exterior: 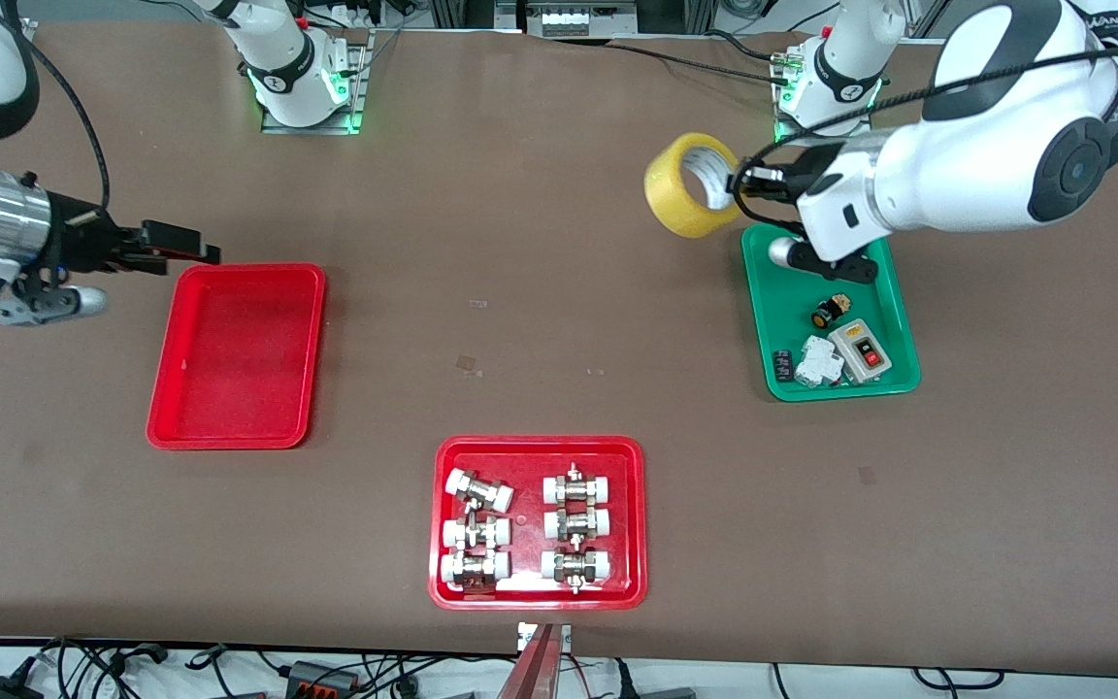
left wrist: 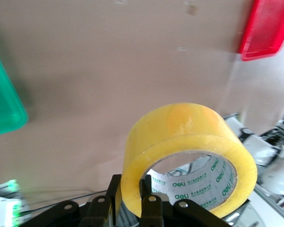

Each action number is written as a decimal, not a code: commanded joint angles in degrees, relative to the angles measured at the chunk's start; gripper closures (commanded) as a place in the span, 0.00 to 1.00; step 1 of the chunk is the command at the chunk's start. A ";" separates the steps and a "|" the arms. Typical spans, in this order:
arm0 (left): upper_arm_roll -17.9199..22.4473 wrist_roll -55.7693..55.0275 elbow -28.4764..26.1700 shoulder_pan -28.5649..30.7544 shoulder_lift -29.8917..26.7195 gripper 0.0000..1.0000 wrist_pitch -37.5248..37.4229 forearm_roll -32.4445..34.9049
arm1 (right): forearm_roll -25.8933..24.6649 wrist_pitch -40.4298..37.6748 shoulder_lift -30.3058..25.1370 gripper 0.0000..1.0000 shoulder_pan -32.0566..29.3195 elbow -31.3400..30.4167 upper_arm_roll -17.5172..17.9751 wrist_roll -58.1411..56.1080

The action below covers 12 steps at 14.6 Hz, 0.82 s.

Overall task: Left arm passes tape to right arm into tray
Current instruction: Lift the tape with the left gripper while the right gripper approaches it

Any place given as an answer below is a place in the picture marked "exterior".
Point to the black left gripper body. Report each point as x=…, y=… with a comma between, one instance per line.
x=805, y=181

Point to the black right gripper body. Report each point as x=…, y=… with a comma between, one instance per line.
x=77, y=238

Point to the yellow tape roll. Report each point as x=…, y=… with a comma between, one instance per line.
x=675, y=194

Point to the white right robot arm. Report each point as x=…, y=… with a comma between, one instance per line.
x=282, y=58

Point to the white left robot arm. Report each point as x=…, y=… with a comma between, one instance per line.
x=967, y=175

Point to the empty red plastic tray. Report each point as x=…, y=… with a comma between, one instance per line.
x=239, y=359

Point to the green plastic tray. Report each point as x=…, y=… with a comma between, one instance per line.
x=870, y=301

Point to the red tray with fittings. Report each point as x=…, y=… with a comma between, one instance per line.
x=530, y=529

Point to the black yellow push button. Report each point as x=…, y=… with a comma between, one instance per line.
x=826, y=313

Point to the small black electronic component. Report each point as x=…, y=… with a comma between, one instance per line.
x=783, y=366

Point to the white circuit breaker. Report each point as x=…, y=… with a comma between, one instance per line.
x=819, y=363

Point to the white power strip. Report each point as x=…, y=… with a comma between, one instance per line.
x=569, y=19

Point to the metal fitting with white caps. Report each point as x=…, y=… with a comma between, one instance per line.
x=475, y=533
x=478, y=490
x=577, y=487
x=475, y=569
x=575, y=566
x=577, y=524

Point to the grey connector box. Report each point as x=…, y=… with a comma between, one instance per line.
x=321, y=677

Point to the black power adapter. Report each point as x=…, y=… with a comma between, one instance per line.
x=1, y=689

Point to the red aluminium bar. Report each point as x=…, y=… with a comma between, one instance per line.
x=532, y=670

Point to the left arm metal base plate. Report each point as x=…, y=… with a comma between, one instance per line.
x=780, y=131

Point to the grey red-black switch box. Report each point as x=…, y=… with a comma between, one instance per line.
x=860, y=351

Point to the aluminium frame profile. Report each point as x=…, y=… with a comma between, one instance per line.
x=30, y=29

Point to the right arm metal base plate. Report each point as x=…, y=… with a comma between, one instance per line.
x=360, y=87

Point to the small metal bracket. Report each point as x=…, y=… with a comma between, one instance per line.
x=562, y=636

